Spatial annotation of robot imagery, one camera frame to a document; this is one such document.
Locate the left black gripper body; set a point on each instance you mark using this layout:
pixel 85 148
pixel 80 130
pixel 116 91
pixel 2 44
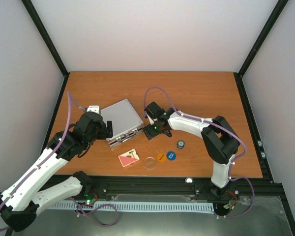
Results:
pixel 102 135

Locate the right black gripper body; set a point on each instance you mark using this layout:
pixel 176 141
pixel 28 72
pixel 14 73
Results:
pixel 149 131

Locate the aluminium poker case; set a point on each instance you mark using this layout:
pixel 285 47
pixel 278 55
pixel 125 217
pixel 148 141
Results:
pixel 125 120

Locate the blue green chip stack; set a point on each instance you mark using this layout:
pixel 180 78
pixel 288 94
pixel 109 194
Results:
pixel 180 144

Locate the pink yellow card deck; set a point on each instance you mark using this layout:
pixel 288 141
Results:
pixel 128 158

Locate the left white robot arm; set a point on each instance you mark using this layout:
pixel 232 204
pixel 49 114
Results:
pixel 21 203

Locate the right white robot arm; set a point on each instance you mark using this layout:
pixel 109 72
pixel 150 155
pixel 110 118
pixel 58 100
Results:
pixel 219 139

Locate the orange big blind button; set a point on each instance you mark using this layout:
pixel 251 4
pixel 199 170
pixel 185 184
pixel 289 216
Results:
pixel 161 157

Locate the blue small blind button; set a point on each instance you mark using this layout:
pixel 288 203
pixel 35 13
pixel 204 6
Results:
pixel 171 155

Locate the clear round dealer button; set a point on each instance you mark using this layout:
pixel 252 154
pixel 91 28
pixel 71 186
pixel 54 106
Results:
pixel 150 163

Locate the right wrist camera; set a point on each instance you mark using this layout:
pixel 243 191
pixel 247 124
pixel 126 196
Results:
pixel 151 121

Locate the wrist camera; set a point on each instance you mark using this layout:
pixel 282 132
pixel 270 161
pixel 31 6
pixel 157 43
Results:
pixel 151 121
pixel 94 108

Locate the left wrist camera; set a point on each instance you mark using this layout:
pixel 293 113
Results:
pixel 94 108

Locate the light blue cable duct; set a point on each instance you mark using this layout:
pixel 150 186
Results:
pixel 150 207

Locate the black aluminium frame rail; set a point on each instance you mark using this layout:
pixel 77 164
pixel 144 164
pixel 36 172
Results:
pixel 107 187

